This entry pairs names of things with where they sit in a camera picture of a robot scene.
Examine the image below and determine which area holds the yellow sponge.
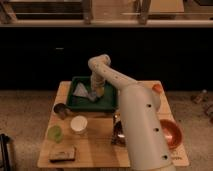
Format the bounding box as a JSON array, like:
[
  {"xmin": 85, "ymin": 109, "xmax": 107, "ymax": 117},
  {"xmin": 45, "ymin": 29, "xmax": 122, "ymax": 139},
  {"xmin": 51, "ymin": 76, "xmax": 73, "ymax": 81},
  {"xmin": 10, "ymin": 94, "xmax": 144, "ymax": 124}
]
[{"xmin": 88, "ymin": 88, "xmax": 104, "ymax": 102}]

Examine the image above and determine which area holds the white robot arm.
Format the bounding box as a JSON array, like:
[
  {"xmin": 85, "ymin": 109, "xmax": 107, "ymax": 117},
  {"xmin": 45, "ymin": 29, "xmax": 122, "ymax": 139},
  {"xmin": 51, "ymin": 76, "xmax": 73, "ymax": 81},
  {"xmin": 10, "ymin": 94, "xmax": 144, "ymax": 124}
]
[{"xmin": 88, "ymin": 55, "xmax": 176, "ymax": 171}]

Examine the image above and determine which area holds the green plastic tray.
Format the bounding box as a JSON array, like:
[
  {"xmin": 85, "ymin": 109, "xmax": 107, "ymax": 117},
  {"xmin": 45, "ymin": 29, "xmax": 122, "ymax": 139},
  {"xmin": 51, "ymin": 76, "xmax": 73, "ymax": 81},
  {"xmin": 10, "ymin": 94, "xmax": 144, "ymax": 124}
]
[{"xmin": 66, "ymin": 76, "xmax": 118, "ymax": 112}]

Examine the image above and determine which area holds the small metal cup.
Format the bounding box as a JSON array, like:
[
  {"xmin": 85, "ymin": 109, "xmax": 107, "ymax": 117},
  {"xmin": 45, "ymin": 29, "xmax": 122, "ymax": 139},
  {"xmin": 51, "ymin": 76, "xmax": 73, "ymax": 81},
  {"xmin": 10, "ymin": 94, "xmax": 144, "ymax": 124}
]
[{"xmin": 53, "ymin": 103, "xmax": 69, "ymax": 120}]

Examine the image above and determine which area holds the white paper cup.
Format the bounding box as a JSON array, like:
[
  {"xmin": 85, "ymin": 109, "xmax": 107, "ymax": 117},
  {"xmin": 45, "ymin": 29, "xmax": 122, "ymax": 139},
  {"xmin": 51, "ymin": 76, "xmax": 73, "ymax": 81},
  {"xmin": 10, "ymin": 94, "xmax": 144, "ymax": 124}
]
[{"xmin": 70, "ymin": 115, "xmax": 88, "ymax": 134}]

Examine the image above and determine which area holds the dark purple bowl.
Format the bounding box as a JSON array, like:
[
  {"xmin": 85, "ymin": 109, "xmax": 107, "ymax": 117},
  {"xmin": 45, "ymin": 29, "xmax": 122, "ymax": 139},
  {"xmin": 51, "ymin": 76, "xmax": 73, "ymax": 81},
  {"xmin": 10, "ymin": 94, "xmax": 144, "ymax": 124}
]
[{"xmin": 112, "ymin": 121, "xmax": 126, "ymax": 146}]

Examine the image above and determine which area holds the small orange object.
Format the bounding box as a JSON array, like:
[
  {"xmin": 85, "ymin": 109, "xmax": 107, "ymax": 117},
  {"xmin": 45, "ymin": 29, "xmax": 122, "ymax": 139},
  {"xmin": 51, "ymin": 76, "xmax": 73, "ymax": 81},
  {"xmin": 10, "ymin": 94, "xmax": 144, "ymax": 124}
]
[{"xmin": 152, "ymin": 84, "xmax": 163, "ymax": 94}]

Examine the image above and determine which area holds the green plastic cup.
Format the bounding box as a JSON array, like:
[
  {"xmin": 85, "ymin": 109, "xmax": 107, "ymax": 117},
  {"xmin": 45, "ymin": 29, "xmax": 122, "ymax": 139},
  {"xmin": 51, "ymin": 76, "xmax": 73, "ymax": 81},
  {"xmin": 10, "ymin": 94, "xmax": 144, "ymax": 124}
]
[{"xmin": 47, "ymin": 125, "xmax": 62, "ymax": 143}]

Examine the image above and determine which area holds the brown bread slice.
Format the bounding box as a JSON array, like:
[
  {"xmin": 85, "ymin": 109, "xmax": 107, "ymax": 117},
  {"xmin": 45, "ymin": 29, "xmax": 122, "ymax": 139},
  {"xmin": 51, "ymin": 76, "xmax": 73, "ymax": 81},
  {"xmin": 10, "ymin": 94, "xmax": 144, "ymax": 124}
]
[{"xmin": 49, "ymin": 146, "xmax": 76, "ymax": 163}]

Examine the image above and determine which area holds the orange bowl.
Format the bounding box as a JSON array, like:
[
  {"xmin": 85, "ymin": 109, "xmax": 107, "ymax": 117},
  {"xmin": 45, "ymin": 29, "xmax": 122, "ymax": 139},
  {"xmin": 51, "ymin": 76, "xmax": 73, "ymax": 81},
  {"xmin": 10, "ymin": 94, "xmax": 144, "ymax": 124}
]
[{"xmin": 160, "ymin": 119, "xmax": 183, "ymax": 150}]

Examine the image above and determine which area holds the floor debris object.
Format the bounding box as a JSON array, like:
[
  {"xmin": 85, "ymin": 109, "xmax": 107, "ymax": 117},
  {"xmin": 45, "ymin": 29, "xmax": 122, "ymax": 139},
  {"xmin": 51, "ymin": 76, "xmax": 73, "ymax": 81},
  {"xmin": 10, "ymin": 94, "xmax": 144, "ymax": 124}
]
[{"xmin": 192, "ymin": 90, "xmax": 207, "ymax": 104}]

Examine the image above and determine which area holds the black chair edge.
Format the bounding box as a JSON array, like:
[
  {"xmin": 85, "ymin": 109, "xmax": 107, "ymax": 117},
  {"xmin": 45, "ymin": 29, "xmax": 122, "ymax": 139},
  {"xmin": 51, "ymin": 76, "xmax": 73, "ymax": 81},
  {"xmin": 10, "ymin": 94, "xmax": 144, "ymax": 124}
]
[{"xmin": 0, "ymin": 134, "xmax": 12, "ymax": 171}]

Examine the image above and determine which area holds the wooden shelf rail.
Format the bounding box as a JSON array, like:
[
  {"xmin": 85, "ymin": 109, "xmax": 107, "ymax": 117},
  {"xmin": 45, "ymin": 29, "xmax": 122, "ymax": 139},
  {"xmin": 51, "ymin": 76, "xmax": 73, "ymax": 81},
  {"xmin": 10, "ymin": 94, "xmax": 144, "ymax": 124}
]
[{"xmin": 0, "ymin": 0, "xmax": 213, "ymax": 28}]

